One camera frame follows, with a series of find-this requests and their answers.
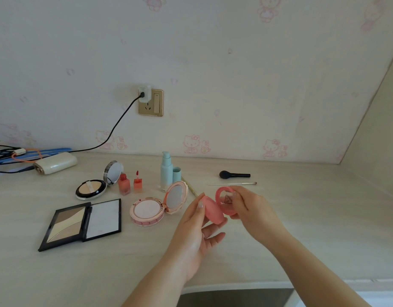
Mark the person's left hand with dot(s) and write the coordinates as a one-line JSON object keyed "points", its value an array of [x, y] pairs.
{"points": [[188, 244]]}

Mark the person's right hand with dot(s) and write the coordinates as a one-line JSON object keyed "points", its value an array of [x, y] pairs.
{"points": [[255, 217]]}

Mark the person's right thumb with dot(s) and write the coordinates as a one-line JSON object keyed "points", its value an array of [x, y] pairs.
{"points": [[237, 211]]}

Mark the person's left thumb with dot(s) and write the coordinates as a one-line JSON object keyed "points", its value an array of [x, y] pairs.
{"points": [[195, 210]]}

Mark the pink round blush compact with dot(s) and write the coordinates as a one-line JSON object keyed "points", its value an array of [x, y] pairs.
{"points": [[215, 209]]}

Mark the person's left forearm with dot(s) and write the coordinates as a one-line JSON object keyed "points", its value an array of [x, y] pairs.
{"points": [[151, 289]]}

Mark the person's right forearm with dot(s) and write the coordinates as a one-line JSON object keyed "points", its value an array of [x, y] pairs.
{"points": [[311, 274]]}

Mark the thin gold makeup brush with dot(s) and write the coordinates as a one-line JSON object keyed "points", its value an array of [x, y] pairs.
{"points": [[189, 187]]}

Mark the thin pink makeup brush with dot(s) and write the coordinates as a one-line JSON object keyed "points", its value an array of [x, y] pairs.
{"points": [[235, 183]]}

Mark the black makeup brush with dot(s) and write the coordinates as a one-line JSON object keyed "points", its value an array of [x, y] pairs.
{"points": [[231, 174]]}

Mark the mint green bottle cap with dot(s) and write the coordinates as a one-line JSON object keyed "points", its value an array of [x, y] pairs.
{"points": [[176, 175]]}

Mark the pink cushion compact with mirror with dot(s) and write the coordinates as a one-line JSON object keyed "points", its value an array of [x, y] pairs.
{"points": [[155, 207]]}

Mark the mint green pump bottle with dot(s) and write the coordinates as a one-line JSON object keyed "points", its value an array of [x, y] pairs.
{"points": [[166, 172]]}

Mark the small red lip gloss tube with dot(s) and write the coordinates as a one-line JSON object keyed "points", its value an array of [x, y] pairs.
{"points": [[137, 183]]}

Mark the red square lip tint bottle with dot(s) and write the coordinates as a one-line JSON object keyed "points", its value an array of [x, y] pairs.
{"points": [[124, 185]]}

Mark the black powder compact with mirror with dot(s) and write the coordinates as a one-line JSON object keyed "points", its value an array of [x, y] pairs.
{"points": [[94, 187]]}

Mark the black contour palette with mirror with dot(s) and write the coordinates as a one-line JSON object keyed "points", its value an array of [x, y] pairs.
{"points": [[79, 224]]}

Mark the white charger plug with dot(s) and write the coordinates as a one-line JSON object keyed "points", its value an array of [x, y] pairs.
{"points": [[145, 94]]}

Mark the white power bank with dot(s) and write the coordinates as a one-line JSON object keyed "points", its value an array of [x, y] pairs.
{"points": [[55, 163]]}

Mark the gold wall socket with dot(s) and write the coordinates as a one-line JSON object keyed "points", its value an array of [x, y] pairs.
{"points": [[155, 105]]}

